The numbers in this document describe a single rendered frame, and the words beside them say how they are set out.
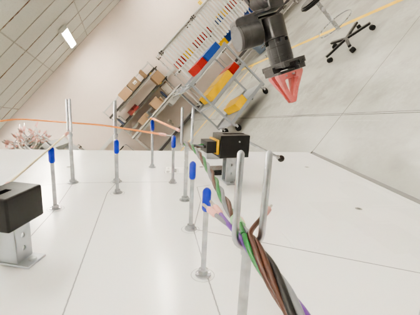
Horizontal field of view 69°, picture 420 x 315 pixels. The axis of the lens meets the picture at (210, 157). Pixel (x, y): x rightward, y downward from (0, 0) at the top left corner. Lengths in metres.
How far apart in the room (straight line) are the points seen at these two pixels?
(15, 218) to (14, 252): 0.04
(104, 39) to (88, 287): 8.56
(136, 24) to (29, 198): 8.62
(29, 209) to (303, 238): 0.30
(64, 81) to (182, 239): 8.38
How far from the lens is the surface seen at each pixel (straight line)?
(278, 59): 0.76
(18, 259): 0.35
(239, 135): 0.54
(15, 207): 0.32
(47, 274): 0.33
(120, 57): 8.68
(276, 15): 0.77
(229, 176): 0.56
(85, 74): 8.64
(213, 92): 4.40
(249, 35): 0.73
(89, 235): 0.39
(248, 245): 0.17
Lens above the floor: 1.31
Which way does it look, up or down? 16 degrees down
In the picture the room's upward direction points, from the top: 49 degrees counter-clockwise
